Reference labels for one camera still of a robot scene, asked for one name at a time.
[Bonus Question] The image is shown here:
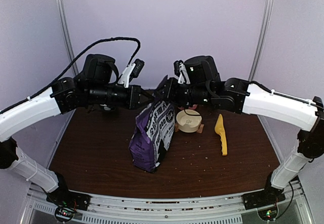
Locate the purple pet food bag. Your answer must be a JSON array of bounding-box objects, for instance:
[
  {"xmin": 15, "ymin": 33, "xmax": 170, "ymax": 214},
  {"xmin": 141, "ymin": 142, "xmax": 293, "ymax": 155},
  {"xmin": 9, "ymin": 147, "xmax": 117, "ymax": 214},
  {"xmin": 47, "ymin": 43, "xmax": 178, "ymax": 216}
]
[{"xmin": 129, "ymin": 97, "xmax": 175, "ymax": 173}]

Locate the yellow plastic food scoop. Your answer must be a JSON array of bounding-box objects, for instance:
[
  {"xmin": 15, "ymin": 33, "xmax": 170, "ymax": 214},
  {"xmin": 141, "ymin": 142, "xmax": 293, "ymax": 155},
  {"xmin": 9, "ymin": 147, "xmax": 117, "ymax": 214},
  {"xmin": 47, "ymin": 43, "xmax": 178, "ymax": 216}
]
[{"xmin": 214, "ymin": 114, "xmax": 228, "ymax": 156}]

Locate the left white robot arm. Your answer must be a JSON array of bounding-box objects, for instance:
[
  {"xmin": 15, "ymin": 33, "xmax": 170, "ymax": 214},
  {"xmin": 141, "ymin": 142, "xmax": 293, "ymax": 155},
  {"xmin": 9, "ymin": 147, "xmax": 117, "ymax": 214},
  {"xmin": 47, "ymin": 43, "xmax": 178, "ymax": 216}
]
[{"xmin": 1, "ymin": 54, "xmax": 147, "ymax": 206}]

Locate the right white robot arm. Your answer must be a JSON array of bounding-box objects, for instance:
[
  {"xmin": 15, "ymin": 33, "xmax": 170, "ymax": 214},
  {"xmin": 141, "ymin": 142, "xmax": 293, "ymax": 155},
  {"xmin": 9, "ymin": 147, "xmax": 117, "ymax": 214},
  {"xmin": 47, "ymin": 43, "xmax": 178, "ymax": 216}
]
[{"xmin": 153, "ymin": 55, "xmax": 323, "ymax": 205}]

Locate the pink cat-ear pet bowl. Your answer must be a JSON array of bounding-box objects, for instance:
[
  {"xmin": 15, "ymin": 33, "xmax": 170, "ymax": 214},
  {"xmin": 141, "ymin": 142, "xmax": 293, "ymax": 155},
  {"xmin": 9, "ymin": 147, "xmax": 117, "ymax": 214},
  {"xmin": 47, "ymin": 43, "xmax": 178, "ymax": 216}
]
[{"xmin": 189, "ymin": 104, "xmax": 198, "ymax": 110}]

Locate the cream cat-ear pet bowl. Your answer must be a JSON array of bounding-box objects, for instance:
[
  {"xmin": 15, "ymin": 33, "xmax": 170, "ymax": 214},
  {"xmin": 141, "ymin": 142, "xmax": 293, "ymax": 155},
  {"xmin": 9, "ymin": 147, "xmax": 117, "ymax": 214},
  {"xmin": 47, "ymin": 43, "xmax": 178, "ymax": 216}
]
[{"xmin": 176, "ymin": 109, "xmax": 202, "ymax": 133}]

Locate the wooden bowl stand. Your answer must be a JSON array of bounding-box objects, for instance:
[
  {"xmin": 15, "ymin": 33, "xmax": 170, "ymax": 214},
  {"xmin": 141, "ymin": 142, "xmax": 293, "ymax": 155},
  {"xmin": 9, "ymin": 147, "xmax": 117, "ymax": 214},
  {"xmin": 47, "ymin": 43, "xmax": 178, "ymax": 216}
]
[{"xmin": 197, "ymin": 124, "xmax": 204, "ymax": 134}]

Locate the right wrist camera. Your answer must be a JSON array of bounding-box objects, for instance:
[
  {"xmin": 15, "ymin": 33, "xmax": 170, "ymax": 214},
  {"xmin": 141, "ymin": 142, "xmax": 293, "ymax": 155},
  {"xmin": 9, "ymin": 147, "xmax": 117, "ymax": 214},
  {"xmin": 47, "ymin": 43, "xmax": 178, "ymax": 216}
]
[{"xmin": 174, "ymin": 60, "xmax": 190, "ymax": 85}]

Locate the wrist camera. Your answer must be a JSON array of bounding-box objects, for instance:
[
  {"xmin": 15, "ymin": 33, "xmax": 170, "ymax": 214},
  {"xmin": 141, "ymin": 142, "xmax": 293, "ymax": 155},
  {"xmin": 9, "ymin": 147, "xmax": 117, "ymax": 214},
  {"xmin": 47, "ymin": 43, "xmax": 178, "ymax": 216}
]
[
  {"xmin": 174, "ymin": 60, "xmax": 190, "ymax": 85},
  {"xmin": 117, "ymin": 59, "xmax": 145, "ymax": 88}
]

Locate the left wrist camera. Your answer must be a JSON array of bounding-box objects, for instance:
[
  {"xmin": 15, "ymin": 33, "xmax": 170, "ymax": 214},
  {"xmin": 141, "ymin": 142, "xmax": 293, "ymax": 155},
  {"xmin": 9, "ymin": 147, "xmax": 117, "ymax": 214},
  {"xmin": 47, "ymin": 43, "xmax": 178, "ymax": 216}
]
[{"xmin": 117, "ymin": 59, "xmax": 145, "ymax": 88}]

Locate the left black braided cable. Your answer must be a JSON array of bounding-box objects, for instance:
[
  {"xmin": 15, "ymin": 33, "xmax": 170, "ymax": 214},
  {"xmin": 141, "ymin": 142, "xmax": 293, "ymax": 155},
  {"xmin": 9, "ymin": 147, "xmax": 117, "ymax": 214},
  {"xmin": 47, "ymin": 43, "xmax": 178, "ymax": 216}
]
[{"xmin": 0, "ymin": 36, "xmax": 141, "ymax": 115}]

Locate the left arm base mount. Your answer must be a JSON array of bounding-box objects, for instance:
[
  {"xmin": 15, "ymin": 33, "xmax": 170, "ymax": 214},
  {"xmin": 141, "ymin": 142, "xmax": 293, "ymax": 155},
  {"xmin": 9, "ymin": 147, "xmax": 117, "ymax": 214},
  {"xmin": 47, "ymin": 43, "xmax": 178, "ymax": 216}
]
[{"xmin": 46, "ymin": 192, "xmax": 91, "ymax": 223}]

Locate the left aluminium corner post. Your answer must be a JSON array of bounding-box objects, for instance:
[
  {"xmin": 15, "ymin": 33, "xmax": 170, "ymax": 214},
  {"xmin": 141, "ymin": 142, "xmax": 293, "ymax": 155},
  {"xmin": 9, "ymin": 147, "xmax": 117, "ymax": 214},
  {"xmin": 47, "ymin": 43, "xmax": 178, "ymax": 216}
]
[{"xmin": 56, "ymin": 0, "xmax": 74, "ymax": 61}]

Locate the aluminium corner post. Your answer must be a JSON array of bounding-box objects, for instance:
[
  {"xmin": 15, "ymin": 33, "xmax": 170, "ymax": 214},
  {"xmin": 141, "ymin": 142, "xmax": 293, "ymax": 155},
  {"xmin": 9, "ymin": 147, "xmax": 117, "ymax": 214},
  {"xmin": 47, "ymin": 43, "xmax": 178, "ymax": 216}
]
[
  {"xmin": 248, "ymin": 0, "xmax": 274, "ymax": 81},
  {"xmin": 56, "ymin": 0, "xmax": 74, "ymax": 61}
]

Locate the right aluminium corner post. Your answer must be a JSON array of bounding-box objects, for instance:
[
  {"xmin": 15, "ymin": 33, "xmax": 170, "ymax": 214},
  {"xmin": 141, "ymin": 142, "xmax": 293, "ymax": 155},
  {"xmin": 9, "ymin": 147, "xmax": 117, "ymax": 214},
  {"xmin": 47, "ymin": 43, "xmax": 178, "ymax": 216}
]
[{"xmin": 248, "ymin": 0, "xmax": 274, "ymax": 81}]

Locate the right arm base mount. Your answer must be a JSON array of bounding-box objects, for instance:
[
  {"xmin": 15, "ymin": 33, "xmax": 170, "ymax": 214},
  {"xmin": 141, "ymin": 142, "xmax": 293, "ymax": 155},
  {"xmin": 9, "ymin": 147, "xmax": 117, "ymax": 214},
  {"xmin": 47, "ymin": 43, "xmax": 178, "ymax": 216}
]
[{"xmin": 242, "ymin": 191, "xmax": 286, "ymax": 221}]

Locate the front aluminium frame rail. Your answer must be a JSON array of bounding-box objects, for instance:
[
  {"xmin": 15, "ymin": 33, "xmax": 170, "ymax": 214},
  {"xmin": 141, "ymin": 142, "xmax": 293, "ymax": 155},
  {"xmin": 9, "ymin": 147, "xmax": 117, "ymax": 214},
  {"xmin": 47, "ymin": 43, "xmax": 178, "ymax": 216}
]
[{"xmin": 25, "ymin": 180, "xmax": 304, "ymax": 224}]

